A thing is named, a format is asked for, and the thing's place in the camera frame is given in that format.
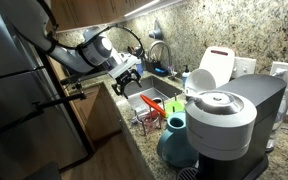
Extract white wall outlet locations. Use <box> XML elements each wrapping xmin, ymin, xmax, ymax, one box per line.
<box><xmin>270</xmin><ymin>61</ymin><xmax>288</xmax><ymax>87</ymax></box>

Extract black grey coffee machine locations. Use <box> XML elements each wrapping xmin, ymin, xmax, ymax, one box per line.
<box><xmin>185</xmin><ymin>75</ymin><xmax>286</xmax><ymax>180</ymax></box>

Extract stainless steel refrigerator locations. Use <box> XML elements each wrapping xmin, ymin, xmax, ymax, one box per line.
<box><xmin>0</xmin><ymin>13</ymin><xmax>92</xmax><ymax>180</ymax></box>

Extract white pink cutting board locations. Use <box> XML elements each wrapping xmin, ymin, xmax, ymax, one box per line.
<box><xmin>199</xmin><ymin>46</ymin><xmax>235</xmax><ymax>86</ymax></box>

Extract white light switch plate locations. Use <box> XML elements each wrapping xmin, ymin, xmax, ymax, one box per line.
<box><xmin>231</xmin><ymin>57</ymin><xmax>256</xmax><ymax>78</ymax></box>

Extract stainless steel sink basin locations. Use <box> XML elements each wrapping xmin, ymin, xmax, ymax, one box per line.
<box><xmin>124</xmin><ymin>76</ymin><xmax>182</xmax><ymax>112</ymax></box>

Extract black camera tripod arm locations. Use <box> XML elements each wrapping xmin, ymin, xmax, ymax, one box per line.
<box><xmin>0</xmin><ymin>91</ymin><xmax>86</xmax><ymax>134</ymax></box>

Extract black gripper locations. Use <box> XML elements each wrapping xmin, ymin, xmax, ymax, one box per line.
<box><xmin>111</xmin><ymin>69</ymin><xmax>142</xmax><ymax>99</ymax></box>

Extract black sink caddy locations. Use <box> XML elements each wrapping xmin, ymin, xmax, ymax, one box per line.
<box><xmin>145</xmin><ymin>61</ymin><xmax>168</xmax><ymax>77</ymax></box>

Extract curved steel kitchen faucet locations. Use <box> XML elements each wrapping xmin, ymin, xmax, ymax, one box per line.
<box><xmin>147</xmin><ymin>40</ymin><xmax>176</xmax><ymax>80</ymax></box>

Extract blue hand soap bottle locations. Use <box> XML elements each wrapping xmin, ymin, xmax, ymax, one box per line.
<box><xmin>182</xmin><ymin>65</ymin><xmax>191</xmax><ymax>89</ymax></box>

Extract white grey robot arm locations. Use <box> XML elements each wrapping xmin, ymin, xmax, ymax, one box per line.
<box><xmin>0</xmin><ymin>0</ymin><xmax>141</xmax><ymax>97</ymax></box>

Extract white charger plug with cable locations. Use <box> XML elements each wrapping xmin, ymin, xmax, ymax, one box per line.
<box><xmin>272</xmin><ymin>68</ymin><xmax>288</xmax><ymax>136</ymax></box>

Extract black wire dish rack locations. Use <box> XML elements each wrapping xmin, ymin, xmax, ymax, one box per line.
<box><xmin>132</xmin><ymin>94</ymin><xmax>181</xmax><ymax>136</ymax></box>

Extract wooden lower cabinet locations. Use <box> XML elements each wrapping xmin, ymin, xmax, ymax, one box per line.
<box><xmin>47</xmin><ymin>56</ymin><xmax>122</xmax><ymax>143</ymax></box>

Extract wooden upper cabinets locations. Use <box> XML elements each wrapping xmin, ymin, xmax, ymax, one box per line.
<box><xmin>45</xmin><ymin>0</ymin><xmax>185</xmax><ymax>33</ymax></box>

